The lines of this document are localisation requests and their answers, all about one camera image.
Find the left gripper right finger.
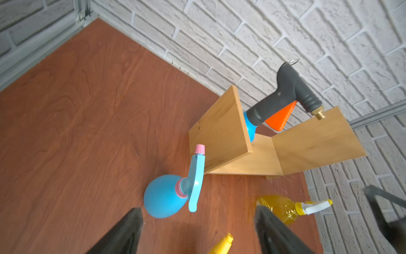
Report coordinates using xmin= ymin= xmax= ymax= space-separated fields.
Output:
xmin=254 ymin=205 xmax=313 ymax=254

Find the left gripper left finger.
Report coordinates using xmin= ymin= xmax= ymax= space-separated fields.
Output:
xmin=87 ymin=207 xmax=143 ymax=254

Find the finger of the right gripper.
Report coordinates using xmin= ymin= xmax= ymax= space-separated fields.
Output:
xmin=363 ymin=185 xmax=406 ymax=247

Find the yellow transparent spray bottle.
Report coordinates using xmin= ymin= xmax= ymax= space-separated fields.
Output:
xmin=256 ymin=195 xmax=333 ymax=226

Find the yellow watering can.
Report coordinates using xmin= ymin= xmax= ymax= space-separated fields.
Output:
xmin=208 ymin=233 xmax=234 ymax=254

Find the light blue egg spray bottle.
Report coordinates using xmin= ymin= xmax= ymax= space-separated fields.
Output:
xmin=143 ymin=145 xmax=206 ymax=219

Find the blue pressure sprayer grey handle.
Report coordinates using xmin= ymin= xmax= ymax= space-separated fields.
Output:
xmin=244 ymin=59 xmax=325 ymax=141

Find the wooden shelf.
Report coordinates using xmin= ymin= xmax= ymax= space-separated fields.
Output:
xmin=189 ymin=85 xmax=366 ymax=177

